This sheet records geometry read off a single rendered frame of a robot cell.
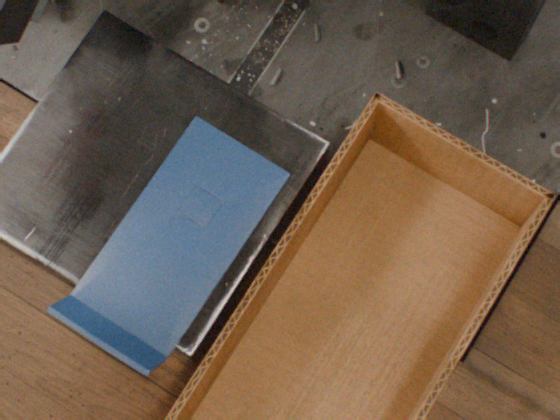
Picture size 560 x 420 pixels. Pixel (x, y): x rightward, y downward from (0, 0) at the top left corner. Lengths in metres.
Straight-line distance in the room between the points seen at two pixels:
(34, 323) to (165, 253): 0.09
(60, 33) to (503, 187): 0.30
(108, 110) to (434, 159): 0.21
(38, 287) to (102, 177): 0.08
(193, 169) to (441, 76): 0.18
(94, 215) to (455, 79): 0.25
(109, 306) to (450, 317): 0.21
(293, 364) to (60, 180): 0.18
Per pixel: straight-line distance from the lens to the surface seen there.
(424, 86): 0.81
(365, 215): 0.77
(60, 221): 0.76
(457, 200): 0.78
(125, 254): 0.75
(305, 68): 0.81
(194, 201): 0.75
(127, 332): 0.74
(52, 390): 0.76
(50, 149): 0.78
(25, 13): 0.56
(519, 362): 0.77
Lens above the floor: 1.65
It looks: 75 degrees down
